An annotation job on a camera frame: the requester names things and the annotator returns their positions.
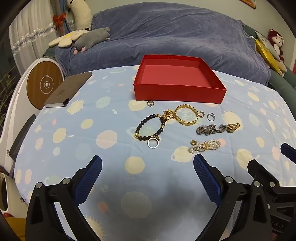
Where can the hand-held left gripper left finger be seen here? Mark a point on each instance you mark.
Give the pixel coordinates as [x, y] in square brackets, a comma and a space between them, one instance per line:
[89, 178]

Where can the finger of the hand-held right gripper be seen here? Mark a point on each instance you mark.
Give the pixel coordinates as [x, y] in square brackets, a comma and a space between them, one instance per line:
[289, 151]
[256, 170]

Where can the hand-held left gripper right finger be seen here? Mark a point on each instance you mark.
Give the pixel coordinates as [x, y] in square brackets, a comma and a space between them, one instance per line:
[207, 178]

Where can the silver link watch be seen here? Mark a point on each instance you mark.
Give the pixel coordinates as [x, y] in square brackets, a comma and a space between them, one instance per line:
[208, 129]

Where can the gold watch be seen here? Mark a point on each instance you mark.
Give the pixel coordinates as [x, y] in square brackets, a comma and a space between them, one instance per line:
[233, 127]

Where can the red cardboard box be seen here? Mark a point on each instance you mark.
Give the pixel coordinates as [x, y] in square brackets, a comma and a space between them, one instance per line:
[175, 92]

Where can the light blue patterned tablecloth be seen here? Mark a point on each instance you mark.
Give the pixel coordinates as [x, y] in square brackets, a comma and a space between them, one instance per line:
[92, 129]

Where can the small round metal hoop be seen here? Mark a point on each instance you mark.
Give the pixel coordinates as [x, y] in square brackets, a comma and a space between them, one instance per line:
[199, 114]

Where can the green sofa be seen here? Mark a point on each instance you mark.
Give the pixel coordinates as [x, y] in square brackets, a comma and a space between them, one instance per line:
[282, 81]

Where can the white plastic object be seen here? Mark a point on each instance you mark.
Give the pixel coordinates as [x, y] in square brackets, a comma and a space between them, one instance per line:
[5, 197]

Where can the brown notebook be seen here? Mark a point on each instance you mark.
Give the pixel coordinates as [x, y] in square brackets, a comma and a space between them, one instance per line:
[67, 88]

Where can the small gold hoop earring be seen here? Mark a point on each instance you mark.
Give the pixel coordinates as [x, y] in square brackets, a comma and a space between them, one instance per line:
[150, 103]

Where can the yellow pillow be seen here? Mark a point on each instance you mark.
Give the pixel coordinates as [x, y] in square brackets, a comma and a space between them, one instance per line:
[266, 53]

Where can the white wooden-top side table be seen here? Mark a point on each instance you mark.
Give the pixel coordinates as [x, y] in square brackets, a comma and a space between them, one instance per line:
[44, 76]

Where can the grey pillow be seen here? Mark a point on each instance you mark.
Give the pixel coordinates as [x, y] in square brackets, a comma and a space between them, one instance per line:
[266, 41]

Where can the red monkey plush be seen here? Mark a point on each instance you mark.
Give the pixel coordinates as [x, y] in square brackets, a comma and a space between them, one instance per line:
[276, 38]

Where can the white curtain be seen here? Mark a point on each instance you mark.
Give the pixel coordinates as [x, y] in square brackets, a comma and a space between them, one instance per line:
[34, 52]

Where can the grey plush animal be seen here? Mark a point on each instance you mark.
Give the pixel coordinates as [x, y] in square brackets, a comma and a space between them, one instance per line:
[92, 37]

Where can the flower shaped pillow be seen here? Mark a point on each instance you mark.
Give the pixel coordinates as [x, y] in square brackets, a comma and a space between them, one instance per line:
[64, 38]

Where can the blue sofa blanket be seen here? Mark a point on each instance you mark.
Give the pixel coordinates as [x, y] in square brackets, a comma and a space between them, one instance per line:
[173, 30]

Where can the silver tinsel garland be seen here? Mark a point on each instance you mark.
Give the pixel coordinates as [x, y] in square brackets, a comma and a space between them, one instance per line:
[30, 34]

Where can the red ribbon bow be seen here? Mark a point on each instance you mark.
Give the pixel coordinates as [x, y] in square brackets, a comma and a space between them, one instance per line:
[59, 19]

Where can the cream plush toy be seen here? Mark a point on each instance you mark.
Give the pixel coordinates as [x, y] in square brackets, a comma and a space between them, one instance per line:
[81, 16]

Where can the orange framed wall picture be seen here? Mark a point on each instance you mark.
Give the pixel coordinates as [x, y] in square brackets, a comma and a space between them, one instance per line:
[249, 2]

